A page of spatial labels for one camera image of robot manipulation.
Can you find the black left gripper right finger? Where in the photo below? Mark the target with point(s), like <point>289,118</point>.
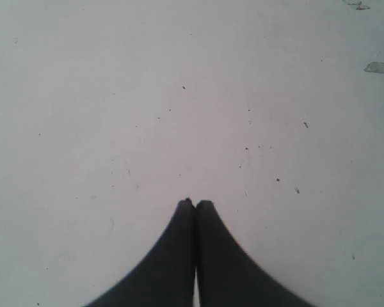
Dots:
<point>227,276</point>

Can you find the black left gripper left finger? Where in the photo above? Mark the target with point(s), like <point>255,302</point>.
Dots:
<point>166,275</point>

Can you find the clear tape strip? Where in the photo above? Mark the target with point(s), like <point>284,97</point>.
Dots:
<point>375,67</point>

